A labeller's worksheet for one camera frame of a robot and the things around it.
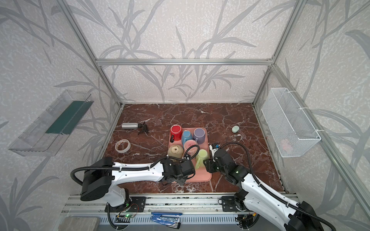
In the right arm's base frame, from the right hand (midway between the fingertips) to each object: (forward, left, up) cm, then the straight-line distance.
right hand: (206, 156), depth 83 cm
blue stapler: (-30, +18, -5) cm, 35 cm away
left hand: (-8, +13, -4) cm, 16 cm away
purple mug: (+14, +4, 0) cm, 15 cm away
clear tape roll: (+11, +56, -8) cm, 58 cm away
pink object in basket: (0, -40, +13) cm, 42 cm away
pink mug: (+2, +8, +4) cm, 9 cm away
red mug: (+17, +19, 0) cm, 25 cm away
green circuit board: (-28, +41, -7) cm, 50 cm away
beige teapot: (+3, +18, 0) cm, 18 cm away
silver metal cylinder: (+26, +54, -5) cm, 60 cm away
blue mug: (+13, +12, +1) cm, 18 cm away
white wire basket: (0, -35, +27) cm, 44 cm away
